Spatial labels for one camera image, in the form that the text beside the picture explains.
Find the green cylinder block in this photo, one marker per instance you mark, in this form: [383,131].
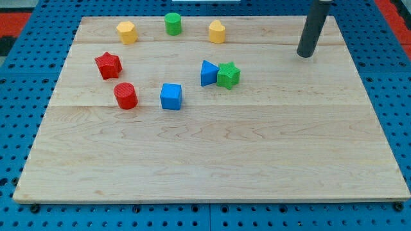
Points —
[173,24]

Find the red star block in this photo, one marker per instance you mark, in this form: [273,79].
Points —
[108,65]

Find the blue triangle block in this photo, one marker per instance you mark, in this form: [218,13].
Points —
[208,73]

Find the red cylinder block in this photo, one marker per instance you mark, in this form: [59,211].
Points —
[125,95]

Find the yellow hexagon block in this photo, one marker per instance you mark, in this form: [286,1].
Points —
[127,32]

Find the light wooden board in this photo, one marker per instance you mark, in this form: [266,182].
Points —
[293,130]

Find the black cylindrical pointer rod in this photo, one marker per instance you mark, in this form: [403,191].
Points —
[313,26]

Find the green star block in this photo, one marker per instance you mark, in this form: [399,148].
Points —
[228,75]

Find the yellow heart block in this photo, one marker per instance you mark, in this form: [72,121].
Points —
[216,32]

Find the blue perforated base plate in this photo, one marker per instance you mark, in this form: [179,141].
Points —
[31,69]

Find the blue cube block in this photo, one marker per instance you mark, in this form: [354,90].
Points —
[171,96]

